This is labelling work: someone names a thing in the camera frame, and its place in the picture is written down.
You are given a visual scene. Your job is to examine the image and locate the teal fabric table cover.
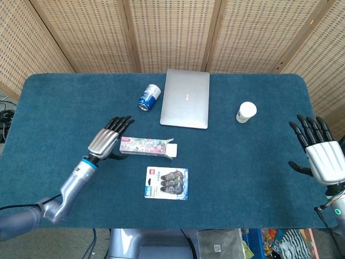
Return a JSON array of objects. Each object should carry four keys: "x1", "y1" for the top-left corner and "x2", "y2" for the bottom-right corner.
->
[{"x1": 0, "y1": 72, "x2": 342, "y2": 230}]

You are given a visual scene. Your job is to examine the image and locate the dark cable under table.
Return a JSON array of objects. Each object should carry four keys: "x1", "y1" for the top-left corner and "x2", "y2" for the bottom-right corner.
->
[{"x1": 80, "y1": 228, "x2": 98, "y2": 259}]

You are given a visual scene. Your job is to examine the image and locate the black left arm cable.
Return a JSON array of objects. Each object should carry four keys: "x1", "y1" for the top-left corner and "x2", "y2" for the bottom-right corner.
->
[{"x1": 0, "y1": 194, "x2": 63, "y2": 212}]

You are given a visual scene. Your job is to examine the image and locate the grey robot torso base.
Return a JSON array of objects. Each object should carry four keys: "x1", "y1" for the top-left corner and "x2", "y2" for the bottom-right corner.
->
[{"x1": 107, "y1": 228, "x2": 200, "y2": 259}]

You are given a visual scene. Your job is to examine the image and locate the correction tape blister pack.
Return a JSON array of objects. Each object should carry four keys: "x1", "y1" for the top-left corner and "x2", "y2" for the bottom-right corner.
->
[{"x1": 144, "y1": 166, "x2": 189, "y2": 201}]

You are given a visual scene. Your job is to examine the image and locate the grey bag with QR label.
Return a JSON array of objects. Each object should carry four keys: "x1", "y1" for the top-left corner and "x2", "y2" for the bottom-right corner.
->
[{"x1": 196, "y1": 229, "x2": 246, "y2": 259}]

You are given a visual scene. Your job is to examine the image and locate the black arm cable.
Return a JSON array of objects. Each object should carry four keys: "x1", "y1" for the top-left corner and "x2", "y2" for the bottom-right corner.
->
[
  {"x1": 0, "y1": 194, "x2": 63, "y2": 212},
  {"x1": 314, "y1": 196, "x2": 337, "y2": 235}
]

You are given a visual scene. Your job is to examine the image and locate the black white striped cloth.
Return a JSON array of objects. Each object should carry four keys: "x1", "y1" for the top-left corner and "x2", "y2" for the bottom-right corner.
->
[{"x1": 277, "y1": 229, "x2": 315, "y2": 259}]

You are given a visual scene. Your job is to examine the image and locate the blue plastic crate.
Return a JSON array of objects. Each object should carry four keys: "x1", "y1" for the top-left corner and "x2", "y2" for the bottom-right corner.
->
[{"x1": 242, "y1": 229, "x2": 266, "y2": 259}]

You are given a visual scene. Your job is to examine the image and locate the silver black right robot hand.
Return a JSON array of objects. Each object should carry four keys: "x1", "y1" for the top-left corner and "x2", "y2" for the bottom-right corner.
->
[{"x1": 288, "y1": 114, "x2": 345, "y2": 195}]

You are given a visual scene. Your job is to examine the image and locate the floral cardboard box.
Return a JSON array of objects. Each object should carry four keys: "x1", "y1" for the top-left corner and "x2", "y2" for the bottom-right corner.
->
[{"x1": 119, "y1": 136, "x2": 178, "y2": 160}]

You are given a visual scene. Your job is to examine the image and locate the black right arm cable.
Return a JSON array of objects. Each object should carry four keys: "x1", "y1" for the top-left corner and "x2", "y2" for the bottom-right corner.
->
[{"x1": 314, "y1": 196, "x2": 337, "y2": 235}]

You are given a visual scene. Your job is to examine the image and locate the grey closed laptop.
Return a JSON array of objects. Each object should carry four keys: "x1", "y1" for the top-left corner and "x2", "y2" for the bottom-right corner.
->
[{"x1": 160, "y1": 69, "x2": 210, "y2": 130}]

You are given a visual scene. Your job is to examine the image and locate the black floor cable bundle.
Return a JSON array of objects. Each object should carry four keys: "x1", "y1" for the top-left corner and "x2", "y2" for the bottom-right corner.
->
[{"x1": 0, "y1": 99, "x2": 17, "y2": 144}]

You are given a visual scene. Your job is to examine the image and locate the woven bamboo folding screen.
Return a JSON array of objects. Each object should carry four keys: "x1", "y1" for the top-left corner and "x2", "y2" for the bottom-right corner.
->
[{"x1": 0, "y1": 0, "x2": 345, "y2": 142}]

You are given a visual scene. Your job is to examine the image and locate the blue white soda can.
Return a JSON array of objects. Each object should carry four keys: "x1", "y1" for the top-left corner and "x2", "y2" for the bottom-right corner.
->
[{"x1": 137, "y1": 83, "x2": 162, "y2": 112}]

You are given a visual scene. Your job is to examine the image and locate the white paper cup leaf print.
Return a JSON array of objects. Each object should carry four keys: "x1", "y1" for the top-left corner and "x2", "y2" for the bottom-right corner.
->
[{"x1": 236, "y1": 101, "x2": 258, "y2": 124}]

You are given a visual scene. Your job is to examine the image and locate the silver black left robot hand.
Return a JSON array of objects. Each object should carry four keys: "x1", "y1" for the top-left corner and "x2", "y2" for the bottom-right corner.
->
[{"x1": 88, "y1": 115, "x2": 135, "y2": 160}]

